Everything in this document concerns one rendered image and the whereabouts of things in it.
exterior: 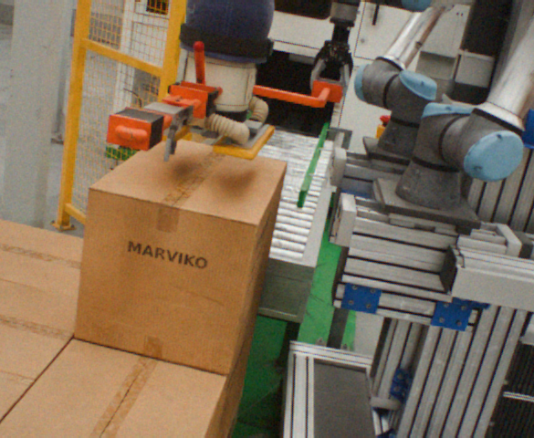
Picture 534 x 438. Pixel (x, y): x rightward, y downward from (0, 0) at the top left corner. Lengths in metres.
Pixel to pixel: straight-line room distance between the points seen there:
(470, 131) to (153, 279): 0.79
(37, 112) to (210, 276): 1.73
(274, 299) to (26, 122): 1.45
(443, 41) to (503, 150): 9.37
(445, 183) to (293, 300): 0.86
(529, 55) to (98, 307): 1.13
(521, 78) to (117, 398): 1.10
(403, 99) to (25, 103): 1.73
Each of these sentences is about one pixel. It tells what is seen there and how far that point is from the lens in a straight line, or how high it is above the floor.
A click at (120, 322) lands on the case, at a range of 1.75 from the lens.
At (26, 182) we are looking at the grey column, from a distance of 3.29.
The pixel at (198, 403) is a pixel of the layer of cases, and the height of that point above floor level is 0.54.
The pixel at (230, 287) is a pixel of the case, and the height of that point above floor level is 0.78.
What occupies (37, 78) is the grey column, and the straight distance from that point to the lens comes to 3.16.
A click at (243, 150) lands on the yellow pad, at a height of 1.07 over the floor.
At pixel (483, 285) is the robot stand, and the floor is 0.92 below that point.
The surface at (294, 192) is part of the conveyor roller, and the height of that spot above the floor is 0.55.
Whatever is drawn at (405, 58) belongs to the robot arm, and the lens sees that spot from 2.24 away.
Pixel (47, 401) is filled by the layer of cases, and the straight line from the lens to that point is 1.60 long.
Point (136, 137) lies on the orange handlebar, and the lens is 1.17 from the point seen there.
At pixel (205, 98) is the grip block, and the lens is 1.51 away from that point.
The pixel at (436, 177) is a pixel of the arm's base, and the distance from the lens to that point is 1.64.
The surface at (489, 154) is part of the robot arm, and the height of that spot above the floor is 1.21.
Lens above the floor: 1.48
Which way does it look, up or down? 19 degrees down
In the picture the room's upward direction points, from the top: 11 degrees clockwise
